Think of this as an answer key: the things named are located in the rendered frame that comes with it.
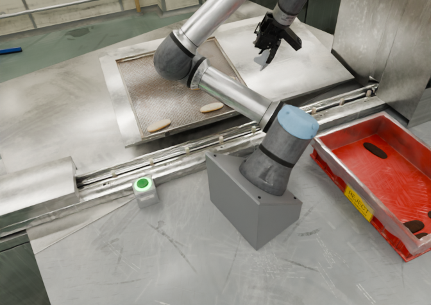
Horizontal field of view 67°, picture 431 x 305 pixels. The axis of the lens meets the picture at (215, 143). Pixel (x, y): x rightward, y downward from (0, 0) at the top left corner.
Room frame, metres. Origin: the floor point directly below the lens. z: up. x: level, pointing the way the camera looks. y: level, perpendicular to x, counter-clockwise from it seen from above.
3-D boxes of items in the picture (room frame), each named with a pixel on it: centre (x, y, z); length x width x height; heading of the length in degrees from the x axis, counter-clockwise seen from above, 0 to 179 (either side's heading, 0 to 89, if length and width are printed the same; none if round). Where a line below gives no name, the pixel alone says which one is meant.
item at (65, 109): (1.50, 0.14, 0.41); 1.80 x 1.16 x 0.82; 123
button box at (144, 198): (0.71, 0.25, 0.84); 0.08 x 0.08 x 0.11; 18
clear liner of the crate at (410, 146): (0.68, -0.57, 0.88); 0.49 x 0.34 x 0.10; 19
